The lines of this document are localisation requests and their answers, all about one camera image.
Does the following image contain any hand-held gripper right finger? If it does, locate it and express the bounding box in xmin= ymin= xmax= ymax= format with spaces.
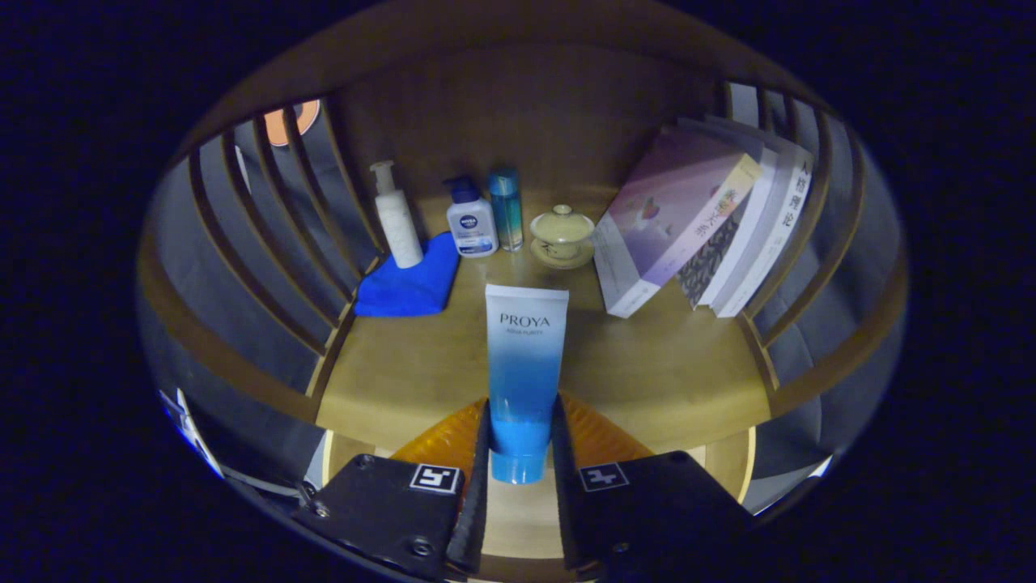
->
xmin=550 ymin=393 xmax=756 ymax=583

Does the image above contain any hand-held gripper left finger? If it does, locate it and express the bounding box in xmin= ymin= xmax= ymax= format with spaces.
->
xmin=291 ymin=397 xmax=493 ymax=582

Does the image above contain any blue white cosmetic tube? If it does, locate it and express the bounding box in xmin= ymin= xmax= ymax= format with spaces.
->
xmin=484 ymin=283 xmax=570 ymax=485

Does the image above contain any wooden cabinet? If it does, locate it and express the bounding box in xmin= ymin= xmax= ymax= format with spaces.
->
xmin=136 ymin=0 xmax=909 ymax=583

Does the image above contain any blue folded cloth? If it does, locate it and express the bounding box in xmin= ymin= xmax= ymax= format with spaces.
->
xmin=353 ymin=232 xmax=462 ymax=318

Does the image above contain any beige lidded tea cup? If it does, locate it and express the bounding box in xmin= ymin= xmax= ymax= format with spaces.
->
xmin=529 ymin=204 xmax=597 ymax=270

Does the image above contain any white lotion bottle blue cap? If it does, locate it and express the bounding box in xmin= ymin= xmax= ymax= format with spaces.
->
xmin=444 ymin=176 xmax=499 ymax=258

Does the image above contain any white spray bottle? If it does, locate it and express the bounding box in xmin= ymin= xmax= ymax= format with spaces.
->
xmin=369 ymin=160 xmax=425 ymax=270

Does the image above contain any slim teal bottle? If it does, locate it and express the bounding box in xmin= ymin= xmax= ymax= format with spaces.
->
xmin=488 ymin=168 xmax=525 ymax=253

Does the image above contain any purple cover book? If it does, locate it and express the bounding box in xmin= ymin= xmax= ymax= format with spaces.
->
xmin=593 ymin=126 xmax=763 ymax=319

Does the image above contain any white book printed spine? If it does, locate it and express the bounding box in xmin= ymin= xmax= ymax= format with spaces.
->
xmin=704 ymin=113 xmax=816 ymax=319

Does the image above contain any black backdrop cloth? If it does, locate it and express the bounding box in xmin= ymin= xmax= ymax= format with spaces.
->
xmin=138 ymin=81 xmax=909 ymax=515

